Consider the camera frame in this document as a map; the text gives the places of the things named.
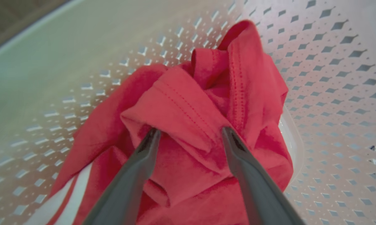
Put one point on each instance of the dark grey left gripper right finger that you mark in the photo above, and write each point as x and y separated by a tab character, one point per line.
259	193

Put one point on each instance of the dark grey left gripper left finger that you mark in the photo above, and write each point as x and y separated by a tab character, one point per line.
125	190

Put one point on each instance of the red garment with white stripes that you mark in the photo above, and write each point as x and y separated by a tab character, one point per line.
188	103

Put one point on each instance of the white perforated plastic laundry basket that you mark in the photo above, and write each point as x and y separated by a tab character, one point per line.
50	62

